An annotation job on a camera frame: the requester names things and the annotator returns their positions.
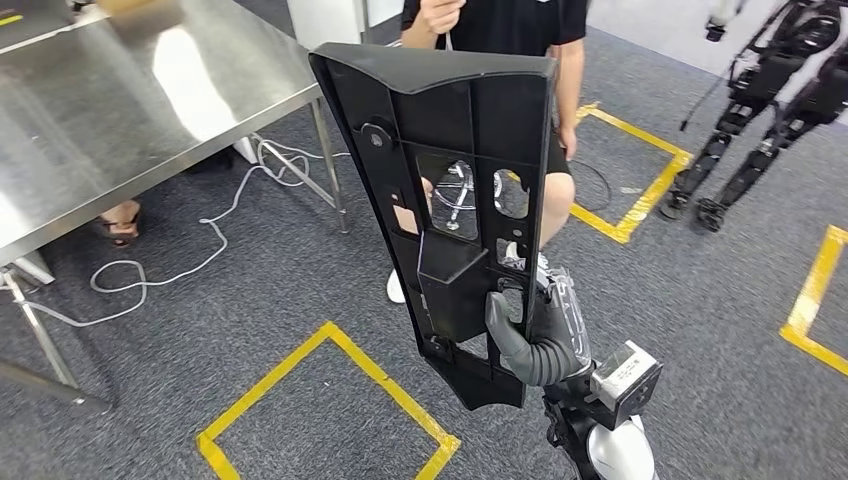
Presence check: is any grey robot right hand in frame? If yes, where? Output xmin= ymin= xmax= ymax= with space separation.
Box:
xmin=484 ymin=263 xmax=594 ymax=380

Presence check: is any chrome swivel stool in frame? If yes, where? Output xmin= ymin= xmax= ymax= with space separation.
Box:
xmin=433 ymin=160 xmax=531 ymax=233

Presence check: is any white partition board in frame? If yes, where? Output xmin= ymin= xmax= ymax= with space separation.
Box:
xmin=286 ymin=0 xmax=405 ymax=51

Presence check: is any black humanoid robot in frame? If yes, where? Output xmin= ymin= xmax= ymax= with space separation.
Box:
xmin=659 ymin=0 xmax=848 ymax=234

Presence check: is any black floor cable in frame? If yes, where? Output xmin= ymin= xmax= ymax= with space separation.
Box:
xmin=569 ymin=158 xmax=614 ymax=213

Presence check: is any black plastic panel part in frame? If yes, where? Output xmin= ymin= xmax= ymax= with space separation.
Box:
xmin=307 ymin=42 xmax=559 ymax=412

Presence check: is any person's right hand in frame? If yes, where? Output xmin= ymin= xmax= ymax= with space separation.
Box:
xmin=420 ymin=0 xmax=468 ymax=36

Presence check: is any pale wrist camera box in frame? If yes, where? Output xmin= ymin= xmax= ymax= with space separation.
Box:
xmin=588 ymin=341 xmax=664 ymax=432

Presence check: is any person's left hand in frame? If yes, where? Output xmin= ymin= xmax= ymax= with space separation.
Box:
xmin=556 ymin=125 xmax=579 ymax=162

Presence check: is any person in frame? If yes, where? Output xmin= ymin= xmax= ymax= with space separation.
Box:
xmin=387 ymin=0 xmax=591 ymax=306
xmin=97 ymin=199 xmax=142 ymax=248

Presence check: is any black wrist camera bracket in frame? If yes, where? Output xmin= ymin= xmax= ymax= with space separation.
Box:
xmin=543 ymin=384 xmax=637 ymax=480

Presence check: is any yellow floor tape square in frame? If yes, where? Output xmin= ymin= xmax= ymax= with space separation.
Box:
xmin=779 ymin=225 xmax=848 ymax=378
xmin=506 ymin=102 xmax=694 ymax=245

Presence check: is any white floor cable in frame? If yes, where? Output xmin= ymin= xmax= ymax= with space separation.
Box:
xmin=13 ymin=135 xmax=352 ymax=329

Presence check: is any stainless steel workbench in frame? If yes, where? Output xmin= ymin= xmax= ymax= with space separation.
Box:
xmin=0 ymin=0 xmax=352 ymax=412

